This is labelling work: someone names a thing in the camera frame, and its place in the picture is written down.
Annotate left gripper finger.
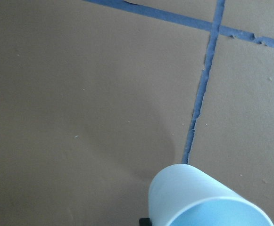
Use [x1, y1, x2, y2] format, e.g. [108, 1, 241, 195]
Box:
[139, 218, 151, 226]

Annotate blue cup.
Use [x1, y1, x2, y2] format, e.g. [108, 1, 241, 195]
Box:
[148, 164, 273, 226]

